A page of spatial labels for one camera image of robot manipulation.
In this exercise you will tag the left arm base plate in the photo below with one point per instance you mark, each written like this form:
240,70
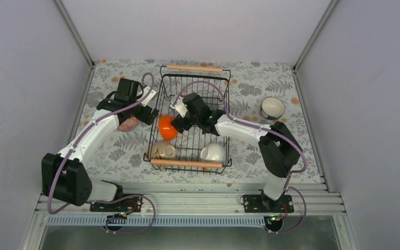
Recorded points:
128,205

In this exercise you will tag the aluminium frame post right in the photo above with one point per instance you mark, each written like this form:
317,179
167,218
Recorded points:
321,24

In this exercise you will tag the black wire dish rack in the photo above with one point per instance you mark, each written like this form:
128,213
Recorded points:
213,88

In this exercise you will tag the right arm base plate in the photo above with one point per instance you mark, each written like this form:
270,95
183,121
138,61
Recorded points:
260,203

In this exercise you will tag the beige bowl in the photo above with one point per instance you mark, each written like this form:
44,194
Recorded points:
163,150

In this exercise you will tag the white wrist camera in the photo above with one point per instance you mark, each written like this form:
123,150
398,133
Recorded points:
180,107
148,95

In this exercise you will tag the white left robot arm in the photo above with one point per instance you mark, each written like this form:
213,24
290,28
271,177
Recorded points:
64,176

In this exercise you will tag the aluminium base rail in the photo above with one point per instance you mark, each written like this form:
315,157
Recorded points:
198,216

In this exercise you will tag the aluminium frame post left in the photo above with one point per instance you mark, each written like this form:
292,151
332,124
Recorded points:
74,32

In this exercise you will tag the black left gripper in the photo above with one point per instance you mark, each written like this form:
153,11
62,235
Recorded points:
142,117

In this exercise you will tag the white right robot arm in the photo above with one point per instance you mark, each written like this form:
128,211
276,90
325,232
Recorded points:
279,149

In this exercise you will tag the aluminium frame post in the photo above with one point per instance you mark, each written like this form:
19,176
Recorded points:
74,32
321,24

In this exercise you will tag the orange bowl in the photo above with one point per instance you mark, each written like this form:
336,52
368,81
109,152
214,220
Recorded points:
166,129

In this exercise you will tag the teal and white bowl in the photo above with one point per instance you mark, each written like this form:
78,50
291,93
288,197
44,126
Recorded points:
272,108

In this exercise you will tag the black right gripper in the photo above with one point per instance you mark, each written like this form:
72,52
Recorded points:
176,124

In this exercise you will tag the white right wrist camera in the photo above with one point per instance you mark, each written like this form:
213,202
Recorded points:
180,107

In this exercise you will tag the floral patterned table mat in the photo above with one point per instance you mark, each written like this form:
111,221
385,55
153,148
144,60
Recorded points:
120,157

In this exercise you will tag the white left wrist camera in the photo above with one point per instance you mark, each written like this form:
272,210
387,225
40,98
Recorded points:
148,95

